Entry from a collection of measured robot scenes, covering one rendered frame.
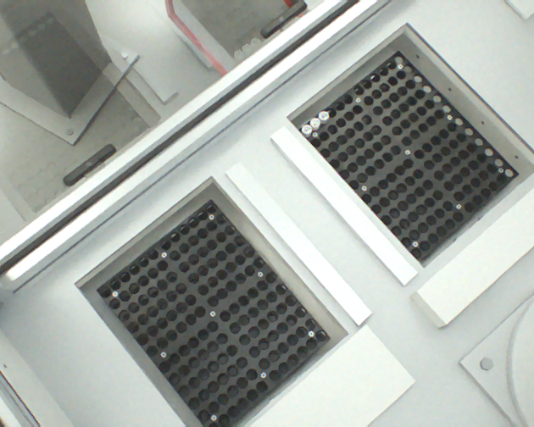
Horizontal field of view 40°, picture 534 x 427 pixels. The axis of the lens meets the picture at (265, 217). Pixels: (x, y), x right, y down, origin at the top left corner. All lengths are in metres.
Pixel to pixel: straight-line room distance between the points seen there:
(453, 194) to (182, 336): 0.37
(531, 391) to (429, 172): 0.29
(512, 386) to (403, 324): 0.13
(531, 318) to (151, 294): 0.44
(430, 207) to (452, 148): 0.08
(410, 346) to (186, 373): 0.27
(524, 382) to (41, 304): 0.53
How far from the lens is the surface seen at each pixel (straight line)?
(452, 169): 0.94
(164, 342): 0.90
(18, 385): 0.75
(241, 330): 0.86
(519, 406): 0.83
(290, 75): 0.87
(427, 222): 0.94
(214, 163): 0.86
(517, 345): 0.83
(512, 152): 0.99
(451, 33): 0.96
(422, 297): 0.80
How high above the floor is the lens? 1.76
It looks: 75 degrees down
